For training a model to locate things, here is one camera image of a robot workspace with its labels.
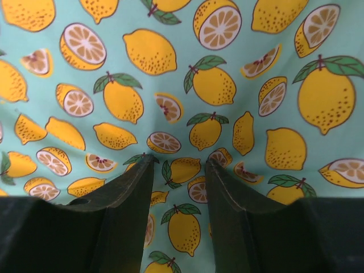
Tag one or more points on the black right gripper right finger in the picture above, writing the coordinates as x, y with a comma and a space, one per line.
252, 233

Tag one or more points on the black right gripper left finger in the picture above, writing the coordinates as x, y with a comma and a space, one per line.
102, 231

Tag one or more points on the lemon print pet mattress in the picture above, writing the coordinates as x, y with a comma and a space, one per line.
272, 90

